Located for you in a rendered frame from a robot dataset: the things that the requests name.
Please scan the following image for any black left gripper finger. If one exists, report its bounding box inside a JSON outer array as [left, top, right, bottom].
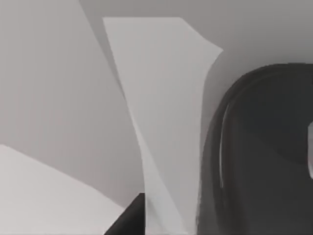
[[103, 192, 146, 235]]

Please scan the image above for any pale grey rounded box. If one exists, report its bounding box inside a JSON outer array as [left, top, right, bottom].
[[307, 121, 313, 180]]

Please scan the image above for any large black rounded object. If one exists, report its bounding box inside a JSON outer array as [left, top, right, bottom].
[[195, 63, 313, 235]]

